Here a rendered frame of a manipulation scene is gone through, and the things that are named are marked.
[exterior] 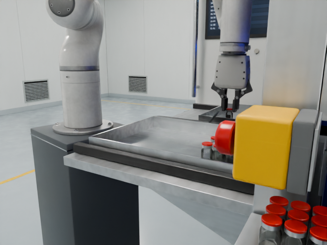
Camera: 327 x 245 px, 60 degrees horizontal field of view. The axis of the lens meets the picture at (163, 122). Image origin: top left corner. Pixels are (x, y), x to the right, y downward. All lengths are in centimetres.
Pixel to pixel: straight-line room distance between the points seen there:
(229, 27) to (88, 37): 43
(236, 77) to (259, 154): 59
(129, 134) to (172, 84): 607
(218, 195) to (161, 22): 660
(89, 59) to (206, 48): 76
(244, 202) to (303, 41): 23
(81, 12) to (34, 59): 565
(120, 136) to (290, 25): 49
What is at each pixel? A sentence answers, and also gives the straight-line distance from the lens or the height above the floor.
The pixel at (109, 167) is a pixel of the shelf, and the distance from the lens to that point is 56.
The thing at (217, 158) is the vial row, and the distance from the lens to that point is 53.
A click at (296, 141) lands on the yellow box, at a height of 101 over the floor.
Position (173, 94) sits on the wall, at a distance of 681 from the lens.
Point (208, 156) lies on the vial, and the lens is 54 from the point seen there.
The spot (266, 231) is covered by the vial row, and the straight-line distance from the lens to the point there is 32.
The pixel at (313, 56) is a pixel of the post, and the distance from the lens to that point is 37.
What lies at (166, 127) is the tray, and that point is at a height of 89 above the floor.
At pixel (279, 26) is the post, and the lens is 37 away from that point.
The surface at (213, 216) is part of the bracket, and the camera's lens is 58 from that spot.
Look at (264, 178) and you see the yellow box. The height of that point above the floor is 97.
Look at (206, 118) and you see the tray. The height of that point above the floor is 91.
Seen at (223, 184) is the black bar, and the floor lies 89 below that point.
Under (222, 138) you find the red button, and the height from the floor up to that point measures 100.
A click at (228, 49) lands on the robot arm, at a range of 86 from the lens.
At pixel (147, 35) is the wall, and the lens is 715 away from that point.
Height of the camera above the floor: 109
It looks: 13 degrees down
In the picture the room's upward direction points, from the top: straight up
